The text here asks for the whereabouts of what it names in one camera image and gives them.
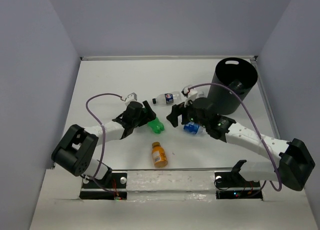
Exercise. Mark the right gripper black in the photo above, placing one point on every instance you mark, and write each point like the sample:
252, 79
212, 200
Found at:
178, 110

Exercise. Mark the green plastic bottle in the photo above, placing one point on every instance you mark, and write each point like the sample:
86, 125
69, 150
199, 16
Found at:
156, 125

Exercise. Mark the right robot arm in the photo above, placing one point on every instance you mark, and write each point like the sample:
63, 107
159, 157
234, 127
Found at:
289, 162

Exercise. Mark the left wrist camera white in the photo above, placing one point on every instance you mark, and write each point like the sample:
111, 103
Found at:
131, 98

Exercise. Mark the clear unlabeled plastic bottle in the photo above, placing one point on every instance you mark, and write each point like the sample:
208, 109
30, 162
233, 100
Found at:
200, 94

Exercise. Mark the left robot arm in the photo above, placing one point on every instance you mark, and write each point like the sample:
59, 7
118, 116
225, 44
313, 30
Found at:
75, 150

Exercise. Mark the orange juice bottle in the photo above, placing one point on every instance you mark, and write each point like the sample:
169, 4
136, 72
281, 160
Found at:
158, 155

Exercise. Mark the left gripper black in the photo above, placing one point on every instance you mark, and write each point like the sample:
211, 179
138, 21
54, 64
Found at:
147, 116

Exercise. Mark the black round bin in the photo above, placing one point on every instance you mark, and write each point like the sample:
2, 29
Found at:
232, 76

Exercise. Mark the blue label water bottle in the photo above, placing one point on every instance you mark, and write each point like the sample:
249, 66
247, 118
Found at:
193, 128

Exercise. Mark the black cap cola bottle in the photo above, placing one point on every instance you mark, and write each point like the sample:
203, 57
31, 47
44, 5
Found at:
170, 98

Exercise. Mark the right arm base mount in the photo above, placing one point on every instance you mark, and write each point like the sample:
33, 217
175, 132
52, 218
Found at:
231, 187

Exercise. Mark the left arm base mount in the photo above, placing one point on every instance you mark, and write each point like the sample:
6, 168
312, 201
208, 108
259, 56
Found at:
113, 187

